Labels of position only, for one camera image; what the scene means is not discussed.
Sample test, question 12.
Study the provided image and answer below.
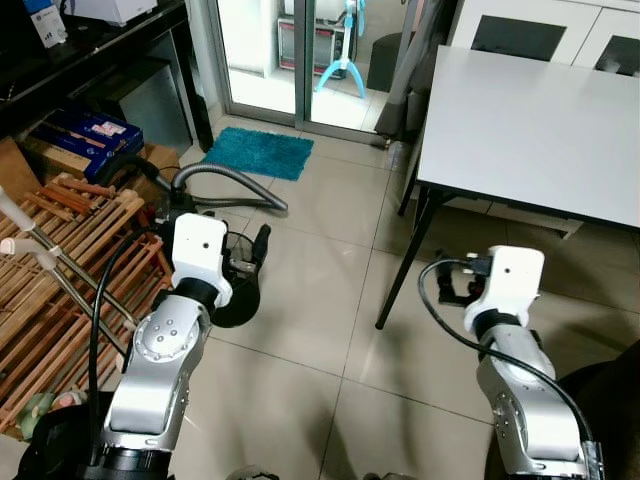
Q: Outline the teal floor mat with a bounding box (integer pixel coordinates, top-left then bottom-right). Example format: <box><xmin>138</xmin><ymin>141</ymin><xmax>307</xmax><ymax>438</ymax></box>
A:
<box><xmin>202</xmin><ymin>127</ymin><xmax>316</xmax><ymax>183</ymax></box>

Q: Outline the black round bin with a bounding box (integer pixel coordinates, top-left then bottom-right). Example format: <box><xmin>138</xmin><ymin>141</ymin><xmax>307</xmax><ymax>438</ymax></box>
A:
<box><xmin>205</xmin><ymin>230</ymin><xmax>264</xmax><ymax>330</ymax></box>

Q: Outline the white table with black legs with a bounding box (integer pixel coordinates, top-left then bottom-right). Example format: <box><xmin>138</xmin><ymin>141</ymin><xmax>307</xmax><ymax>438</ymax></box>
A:
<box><xmin>375</xmin><ymin>45</ymin><xmax>640</xmax><ymax>331</ymax></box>

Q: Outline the wooden slatted rack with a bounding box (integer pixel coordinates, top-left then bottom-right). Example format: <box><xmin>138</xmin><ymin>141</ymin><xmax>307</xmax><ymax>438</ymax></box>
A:
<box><xmin>0</xmin><ymin>174</ymin><xmax>173</xmax><ymax>433</ymax></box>

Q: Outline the blue flat box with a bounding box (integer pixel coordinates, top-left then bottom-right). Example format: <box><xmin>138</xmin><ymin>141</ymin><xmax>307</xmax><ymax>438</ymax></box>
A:
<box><xmin>38</xmin><ymin>108</ymin><xmax>145</xmax><ymax>155</ymax></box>

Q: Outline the light blue fan stand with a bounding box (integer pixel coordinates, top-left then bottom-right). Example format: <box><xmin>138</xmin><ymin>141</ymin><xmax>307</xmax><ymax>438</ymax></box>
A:
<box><xmin>314</xmin><ymin>0</ymin><xmax>367</xmax><ymax>99</ymax></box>

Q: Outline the grey microwave oven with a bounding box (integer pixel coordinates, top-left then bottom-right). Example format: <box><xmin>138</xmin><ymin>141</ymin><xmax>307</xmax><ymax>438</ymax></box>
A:
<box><xmin>277</xmin><ymin>17</ymin><xmax>353</xmax><ymax>77</ymax></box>

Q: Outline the white metal pole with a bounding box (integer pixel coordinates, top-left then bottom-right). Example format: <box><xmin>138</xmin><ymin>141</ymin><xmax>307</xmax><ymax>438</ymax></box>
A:
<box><xmin>0</xmin><ymin>188</ymin><xmax>136</xmax><ymax>331</ymax></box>

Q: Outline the grey curtain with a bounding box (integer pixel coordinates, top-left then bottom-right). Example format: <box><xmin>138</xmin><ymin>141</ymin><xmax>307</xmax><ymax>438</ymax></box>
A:
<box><xmin>374</xmin><ymin>0</ymin><xmax>463</xmax><ymax>143</ymax></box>

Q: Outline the black desk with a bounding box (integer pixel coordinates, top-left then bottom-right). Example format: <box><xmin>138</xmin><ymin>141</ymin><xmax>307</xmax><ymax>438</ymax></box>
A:
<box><xmin>0</xmin><ymin>0</ymin><xmax>216</xmax><ymax>153</ymax></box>

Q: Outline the white cabinet with dark panels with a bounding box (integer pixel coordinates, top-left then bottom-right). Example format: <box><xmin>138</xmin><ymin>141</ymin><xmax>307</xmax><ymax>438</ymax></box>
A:
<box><xmin>450</xmin><ymin>0</ymin><xmax>640</xmax><ymax>79</ymax></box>

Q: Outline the white printer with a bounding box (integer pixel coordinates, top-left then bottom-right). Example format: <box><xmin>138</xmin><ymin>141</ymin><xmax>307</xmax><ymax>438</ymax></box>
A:
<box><xmin>60</xmin><ymin>0</ymin><xmax>160</xmax><ymax>27</ymax></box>

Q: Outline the small blue white box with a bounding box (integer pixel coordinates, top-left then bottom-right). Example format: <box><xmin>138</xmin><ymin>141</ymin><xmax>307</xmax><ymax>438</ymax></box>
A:
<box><xmin>22</xmin><ymin>0</ymin><xmax>68</xmax><ymax>47</ymax></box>

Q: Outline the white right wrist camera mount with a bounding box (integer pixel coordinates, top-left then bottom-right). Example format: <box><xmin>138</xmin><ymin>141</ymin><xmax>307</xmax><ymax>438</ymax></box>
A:
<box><xmin>466</xmin><ymin>246</ymin><xmax>546</xmax><ymax>323</ymax></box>

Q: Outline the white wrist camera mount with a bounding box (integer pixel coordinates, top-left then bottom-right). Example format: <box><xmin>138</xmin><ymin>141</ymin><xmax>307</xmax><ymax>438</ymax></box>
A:
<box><xmin>170</xmin><ymin>212</ymin><xmax>234</xmax><ymax>307</ymax></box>
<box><xmin>466</xmin><ymin>246</ymin><xmax>546</xmax><ymax>323</ymax></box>

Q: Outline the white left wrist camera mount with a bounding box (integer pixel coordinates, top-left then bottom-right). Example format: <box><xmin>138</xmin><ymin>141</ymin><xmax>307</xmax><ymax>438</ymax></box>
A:
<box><xmin>170</xmin><ymin>212</ymin><xmax>234</xmax><ymax>307</ymax></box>

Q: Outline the grey vacuum hose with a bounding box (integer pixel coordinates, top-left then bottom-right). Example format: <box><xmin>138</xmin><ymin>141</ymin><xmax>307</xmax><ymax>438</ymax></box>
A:
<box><xmin>170</xmin><ymin>162</ymin><xmax>290</xmax><ymax>214</ymax></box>

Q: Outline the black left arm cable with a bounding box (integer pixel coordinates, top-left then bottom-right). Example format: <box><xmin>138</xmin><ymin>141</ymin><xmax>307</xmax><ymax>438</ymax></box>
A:
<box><xmin>87</xmin><ymin>228</ymin><xmax>166</xmax><ymax>469</ymax></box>

